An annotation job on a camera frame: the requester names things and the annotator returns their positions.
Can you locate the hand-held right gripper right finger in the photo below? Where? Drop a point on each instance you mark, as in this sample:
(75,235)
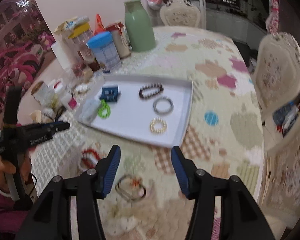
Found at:
(178,172)

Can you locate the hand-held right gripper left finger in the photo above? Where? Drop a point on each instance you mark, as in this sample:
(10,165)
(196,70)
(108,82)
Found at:
(113,170)

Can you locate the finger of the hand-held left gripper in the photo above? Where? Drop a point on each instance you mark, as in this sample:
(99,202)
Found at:
(57,126)

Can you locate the clear plastic bag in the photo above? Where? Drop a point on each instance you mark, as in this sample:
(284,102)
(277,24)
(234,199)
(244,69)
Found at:
(90,110)

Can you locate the white cardboard tray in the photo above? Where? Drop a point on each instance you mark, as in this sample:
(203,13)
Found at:
(132,120)

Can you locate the small blue box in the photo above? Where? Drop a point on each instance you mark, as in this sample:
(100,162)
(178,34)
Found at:
(110,93)

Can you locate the person's left forearm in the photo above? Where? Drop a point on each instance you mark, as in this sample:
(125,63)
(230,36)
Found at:
(5,210)

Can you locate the person's left hand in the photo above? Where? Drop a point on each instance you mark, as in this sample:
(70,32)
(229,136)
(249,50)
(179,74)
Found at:
(5,166)

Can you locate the gold lid jar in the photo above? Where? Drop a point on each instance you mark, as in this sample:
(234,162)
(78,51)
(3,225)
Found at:
(42,92)

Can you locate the crumpled white tissue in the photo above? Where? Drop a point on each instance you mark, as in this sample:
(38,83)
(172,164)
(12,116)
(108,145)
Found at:
(81,88)

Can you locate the white bangle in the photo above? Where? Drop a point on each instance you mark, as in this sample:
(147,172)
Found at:
(1,191)

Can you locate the red snack in clear bag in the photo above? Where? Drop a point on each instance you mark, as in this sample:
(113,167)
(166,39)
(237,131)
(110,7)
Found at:
(81,71)

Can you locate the white paper towel roll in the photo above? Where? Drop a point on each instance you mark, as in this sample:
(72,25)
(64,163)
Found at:
(61,55)

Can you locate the clear plastic jar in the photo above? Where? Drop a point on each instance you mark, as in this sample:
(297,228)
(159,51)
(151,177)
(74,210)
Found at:
(82,45)

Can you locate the blue lid milk powder can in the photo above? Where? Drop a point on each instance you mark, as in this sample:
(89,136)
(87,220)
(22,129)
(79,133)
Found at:
(105,52)

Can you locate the cream canister with red lid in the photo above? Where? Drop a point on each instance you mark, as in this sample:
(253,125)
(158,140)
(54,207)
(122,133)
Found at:
(121,45)

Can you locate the orange snack packet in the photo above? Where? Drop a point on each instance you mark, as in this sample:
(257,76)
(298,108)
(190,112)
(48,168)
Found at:
(99,25)

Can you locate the cream ornate chair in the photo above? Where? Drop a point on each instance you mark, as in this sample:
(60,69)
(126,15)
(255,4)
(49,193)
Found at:
(275,80)
(180,12)
(290,175)

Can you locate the blue and white packet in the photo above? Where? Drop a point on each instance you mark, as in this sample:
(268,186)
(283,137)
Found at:
(286,116)

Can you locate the green thermos jug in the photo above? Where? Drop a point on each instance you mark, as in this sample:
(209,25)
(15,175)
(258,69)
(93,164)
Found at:
(140,30)

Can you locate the cream ornate chair back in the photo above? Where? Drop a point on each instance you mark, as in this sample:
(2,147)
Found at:
(180,12)

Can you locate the pink hanging cloth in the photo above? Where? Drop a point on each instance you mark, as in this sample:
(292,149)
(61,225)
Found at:
(273,12)

